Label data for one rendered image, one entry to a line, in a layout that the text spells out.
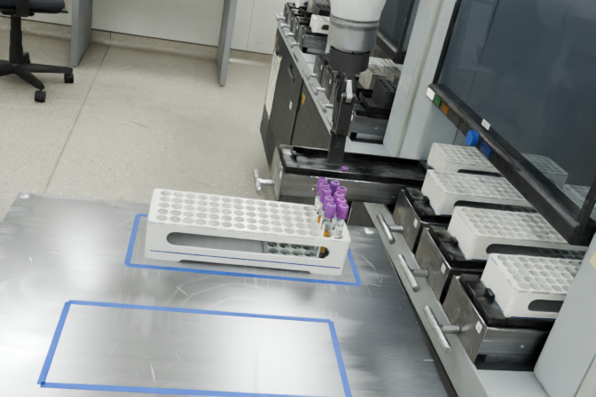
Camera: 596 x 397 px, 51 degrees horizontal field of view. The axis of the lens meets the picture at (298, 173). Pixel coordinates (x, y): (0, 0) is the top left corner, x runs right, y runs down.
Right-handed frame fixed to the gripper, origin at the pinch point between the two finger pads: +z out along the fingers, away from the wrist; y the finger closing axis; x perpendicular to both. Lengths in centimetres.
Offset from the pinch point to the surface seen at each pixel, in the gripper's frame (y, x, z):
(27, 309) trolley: -51, 43, 1
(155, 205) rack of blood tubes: -32.7, 30.8, -3.5
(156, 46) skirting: 350, 87, 87
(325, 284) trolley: -38.6, 5.3, 4.8
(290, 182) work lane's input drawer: 0.3, 8.5, 8.8
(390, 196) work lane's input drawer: 2.3, -13.3, 11.8
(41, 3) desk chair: 224, 128, 32
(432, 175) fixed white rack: -3.6, -19.3, 3.4
